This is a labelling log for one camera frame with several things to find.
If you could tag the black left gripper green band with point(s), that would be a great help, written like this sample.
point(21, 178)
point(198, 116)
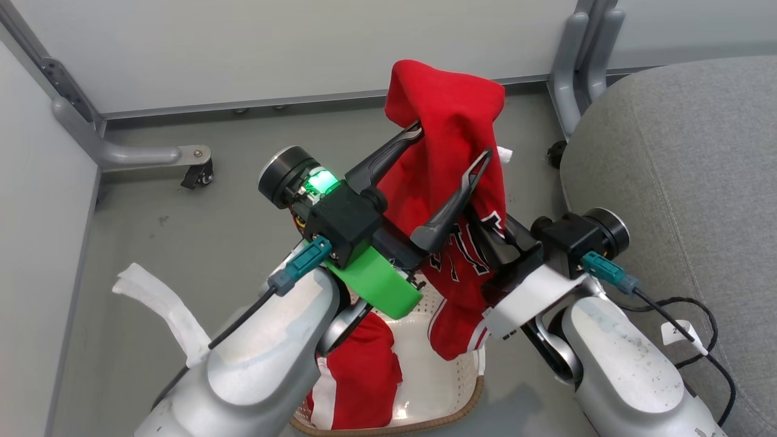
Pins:
point(346, 221)

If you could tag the black right gripper white band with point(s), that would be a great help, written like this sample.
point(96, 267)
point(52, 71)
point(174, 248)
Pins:
point(561, 243)

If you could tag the red jersey with lettering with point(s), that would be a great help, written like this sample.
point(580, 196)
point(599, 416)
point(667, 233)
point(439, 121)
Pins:
point(449, 109)

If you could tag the red garment with white stripe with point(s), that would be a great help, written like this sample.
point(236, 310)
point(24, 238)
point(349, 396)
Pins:
point(364, 370)

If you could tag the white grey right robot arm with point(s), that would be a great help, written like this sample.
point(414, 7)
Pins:
point(625, 364)

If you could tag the cream perforated laundry basket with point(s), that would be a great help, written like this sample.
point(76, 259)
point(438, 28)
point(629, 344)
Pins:
point(431, 376)

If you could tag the black caster wheel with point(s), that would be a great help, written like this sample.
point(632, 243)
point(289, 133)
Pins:
point(197, 176)
point(556, 155)

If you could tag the white cloth strip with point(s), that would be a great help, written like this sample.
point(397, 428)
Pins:
point(164, 303)

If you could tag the grey forked partition post foot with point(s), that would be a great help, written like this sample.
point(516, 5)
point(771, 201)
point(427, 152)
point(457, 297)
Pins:
point(576, 67)

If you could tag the grey aluminium base rail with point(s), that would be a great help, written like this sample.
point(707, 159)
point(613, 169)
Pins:
point(243, 104)

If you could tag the grey corner post with bracket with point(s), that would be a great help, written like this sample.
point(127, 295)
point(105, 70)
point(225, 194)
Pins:
point(54, 76)

